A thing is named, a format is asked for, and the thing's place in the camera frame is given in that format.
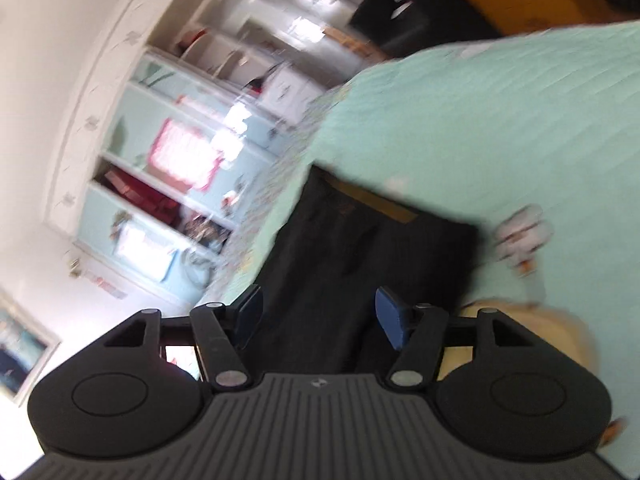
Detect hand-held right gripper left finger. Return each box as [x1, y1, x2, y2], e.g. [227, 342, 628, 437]
[102, 284, 264, 392]

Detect black sofa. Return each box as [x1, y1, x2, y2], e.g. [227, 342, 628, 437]
[349, 0, 497, 59]

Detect pink-framed poster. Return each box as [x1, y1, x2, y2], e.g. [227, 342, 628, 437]
[146, 116, 227, 194]

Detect red knot ornament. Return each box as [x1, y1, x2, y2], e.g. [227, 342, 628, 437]
[75, 257, 127, 302]

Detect black dress pants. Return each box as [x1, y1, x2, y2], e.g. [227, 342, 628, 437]
[235, 162, 480, 377]

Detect mint sliding door wardrobe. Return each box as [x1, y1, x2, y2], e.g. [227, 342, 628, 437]
[44, 0, 361, 313]

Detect patterned clothes pile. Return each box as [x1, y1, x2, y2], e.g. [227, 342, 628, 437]
[179, 214, 234, 257]

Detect wall picture frame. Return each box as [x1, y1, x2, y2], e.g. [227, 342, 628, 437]
[0, 289, 62, 407]

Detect white blue-framed poster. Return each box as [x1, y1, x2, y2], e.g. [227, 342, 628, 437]
[111, 219, 179, 282]

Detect red hanging clothes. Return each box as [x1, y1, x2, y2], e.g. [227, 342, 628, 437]
[95, 166, 182, 232]

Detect mint quilted bee mat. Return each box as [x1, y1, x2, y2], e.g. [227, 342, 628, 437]
[200, 19, 640, 461]

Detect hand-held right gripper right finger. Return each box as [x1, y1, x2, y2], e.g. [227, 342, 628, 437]
[376, 286, 531, 391]

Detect beige round object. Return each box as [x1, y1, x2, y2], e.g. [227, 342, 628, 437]
[442, 299, 600, 387]

